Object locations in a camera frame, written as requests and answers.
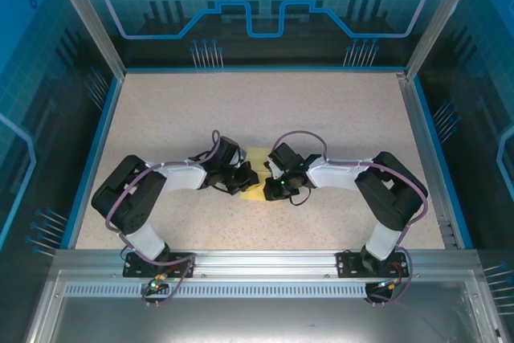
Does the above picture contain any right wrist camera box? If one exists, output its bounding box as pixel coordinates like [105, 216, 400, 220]
[264, 157, 283, 178]

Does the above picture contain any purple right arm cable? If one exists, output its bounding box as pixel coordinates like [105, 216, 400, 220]
[271, 130, 429, 306]

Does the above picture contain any aluminium frame post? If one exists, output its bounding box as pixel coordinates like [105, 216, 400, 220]
[44, 0, 128, 79]
[403, 0, 486, 80]

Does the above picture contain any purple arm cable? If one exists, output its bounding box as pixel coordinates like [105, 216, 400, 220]
[271, 130, 429, 306]
[104, 129, 221, 308]

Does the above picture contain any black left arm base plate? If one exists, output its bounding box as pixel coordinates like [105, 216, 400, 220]
[122, 251, 198, 279]

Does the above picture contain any silver metal front tray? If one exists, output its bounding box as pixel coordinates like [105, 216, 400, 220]
[23, 270, 508, 343]

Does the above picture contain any blue table edge strip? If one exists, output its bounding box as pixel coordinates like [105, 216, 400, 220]
[410, 76, 475, 250]
[66, 76, 124, 250]

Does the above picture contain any aluminium mounting rail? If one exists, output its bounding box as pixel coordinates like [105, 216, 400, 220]
[54, 248, 481, 278]

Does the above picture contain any slotted metal cable duct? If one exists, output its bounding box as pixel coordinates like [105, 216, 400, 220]
[63, 283, 467, 299]

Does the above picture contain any cable connector with green light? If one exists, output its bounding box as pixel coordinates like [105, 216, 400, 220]
[373, 278, 403, 292]
[145, 273, 169, 295]

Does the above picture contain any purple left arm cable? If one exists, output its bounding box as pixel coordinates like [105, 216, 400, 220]
[104, 129, 221, 308]

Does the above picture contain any yellow cloth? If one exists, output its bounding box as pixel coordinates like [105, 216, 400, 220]
[239, 145, 272, 202]

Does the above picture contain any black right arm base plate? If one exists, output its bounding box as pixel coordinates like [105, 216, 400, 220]
[336, 250, 407, 279]

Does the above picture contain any aluminium side rail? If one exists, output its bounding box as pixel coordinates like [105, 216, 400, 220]
[395, 71, 463, 250]

